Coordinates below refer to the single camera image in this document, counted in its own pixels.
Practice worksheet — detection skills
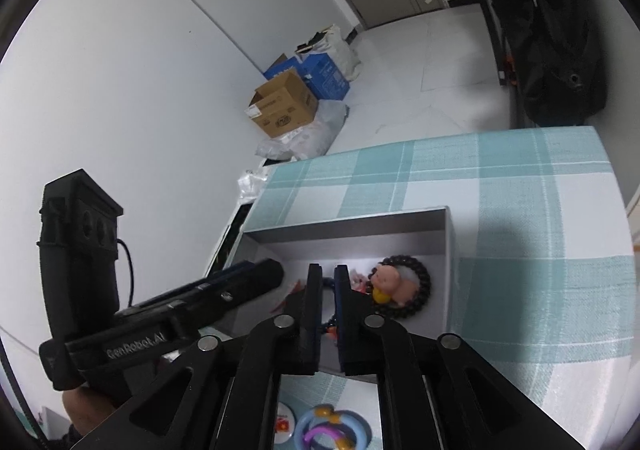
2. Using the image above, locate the blue plastic ring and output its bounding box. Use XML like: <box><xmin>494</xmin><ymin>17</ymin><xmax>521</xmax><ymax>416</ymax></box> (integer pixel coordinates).
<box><xmin>294</xmin><ymin>404</ymin><xmax>373</xmax><ymax>450</ymax></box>

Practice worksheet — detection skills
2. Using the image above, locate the person's left hand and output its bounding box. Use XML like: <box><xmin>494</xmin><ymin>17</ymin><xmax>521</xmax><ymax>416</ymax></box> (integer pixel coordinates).
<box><xmin>62</xmin><ymin>385</ymin><xmax>120</xmax><ymax>437</ymax></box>

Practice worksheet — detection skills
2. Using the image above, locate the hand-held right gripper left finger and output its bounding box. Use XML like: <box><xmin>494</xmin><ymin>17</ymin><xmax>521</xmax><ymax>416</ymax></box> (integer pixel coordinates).
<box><xmin>70</xmin><ymin>263</ymin><xmax>323</xmax><ymax>450</ymax></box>

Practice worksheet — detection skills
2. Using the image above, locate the white round badge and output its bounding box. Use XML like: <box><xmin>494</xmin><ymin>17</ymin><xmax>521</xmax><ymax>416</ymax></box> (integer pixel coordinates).
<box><xmin>276</xmin><ymin>400</ymin><xmax>296</xmax><ymax>443</ymax></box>

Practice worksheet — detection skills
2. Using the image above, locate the white sack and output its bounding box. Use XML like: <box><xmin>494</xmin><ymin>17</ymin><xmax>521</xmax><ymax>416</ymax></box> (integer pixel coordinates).
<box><xmin>295</xmin><ymin>24</ymin><xmax>362</xmax><ymax>81</ymax></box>

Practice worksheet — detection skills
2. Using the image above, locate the black jacket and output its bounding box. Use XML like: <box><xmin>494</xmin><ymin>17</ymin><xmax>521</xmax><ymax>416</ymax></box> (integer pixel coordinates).
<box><xmin>437</xmin><ymin>0</ymin><xmax>608</xmax><ymax>127</ymax></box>

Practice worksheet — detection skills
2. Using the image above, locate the brown cardboard box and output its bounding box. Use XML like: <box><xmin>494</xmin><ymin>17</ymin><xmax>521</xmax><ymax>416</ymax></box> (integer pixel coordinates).
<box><xmin>245</xmin><ymin>69</ymin><xmax>320</xmax><ymax>138</ymax></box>

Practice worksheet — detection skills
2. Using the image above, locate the crumpled clear plastic bag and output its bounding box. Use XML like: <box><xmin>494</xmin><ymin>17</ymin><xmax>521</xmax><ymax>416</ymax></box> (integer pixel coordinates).
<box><xmin>236</xmin><ymin>170</ymin><xmax>273</xmax><ymax>203</ymax></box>

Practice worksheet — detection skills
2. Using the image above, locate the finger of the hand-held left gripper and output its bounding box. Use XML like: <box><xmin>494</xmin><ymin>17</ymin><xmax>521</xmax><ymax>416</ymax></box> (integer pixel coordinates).
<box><xmin>172</xmin><ymin>257</ymin><xmax>286</xmax><ymax>326</ymax></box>
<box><xmin>202</xmin><ymin>260</ymin><xmax>268</xmax><ymax>287</ymax></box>

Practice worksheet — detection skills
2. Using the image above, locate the black cable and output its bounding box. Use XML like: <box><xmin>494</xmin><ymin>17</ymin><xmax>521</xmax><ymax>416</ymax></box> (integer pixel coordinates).
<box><xmin>116</xmin><ymin>239</ymin><xmax>136</xmax><ymax>308</ymax></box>

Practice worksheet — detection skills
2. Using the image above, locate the blue cardboard box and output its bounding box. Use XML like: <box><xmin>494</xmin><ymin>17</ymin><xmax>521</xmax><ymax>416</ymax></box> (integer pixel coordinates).
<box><xmin>263</xmin><ymin>52</ymin><xmax>351</xmax><ymax>101</ymax></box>

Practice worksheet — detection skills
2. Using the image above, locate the black coat rack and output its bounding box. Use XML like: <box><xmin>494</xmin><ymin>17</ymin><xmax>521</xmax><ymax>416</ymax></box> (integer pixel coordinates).
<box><xmin>477</xmin><ymin>0</ymin><xmax>531</xmax><ymax>128</ymax></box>

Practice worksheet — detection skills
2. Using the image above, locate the pink pig toy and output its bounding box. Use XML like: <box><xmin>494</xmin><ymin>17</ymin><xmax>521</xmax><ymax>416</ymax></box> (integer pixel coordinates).
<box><xmin>369</xmin><ymin>264</ymin><xmax>416</xmax><ymax>307</ymax></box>

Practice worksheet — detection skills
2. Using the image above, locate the grey cardboard box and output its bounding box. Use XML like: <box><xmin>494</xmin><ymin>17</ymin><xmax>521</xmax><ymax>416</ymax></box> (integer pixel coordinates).
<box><xmin>200</xmin><ymin>204</ymin><xmax>457</xmax><ymax>383</ymax></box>

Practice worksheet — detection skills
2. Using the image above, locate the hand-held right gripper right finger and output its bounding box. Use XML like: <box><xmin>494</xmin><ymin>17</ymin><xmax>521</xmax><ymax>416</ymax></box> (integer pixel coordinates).
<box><xmin>334</xmin><ymin>264</ymin><xmax>587</xmax><ymax>450</ymax></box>

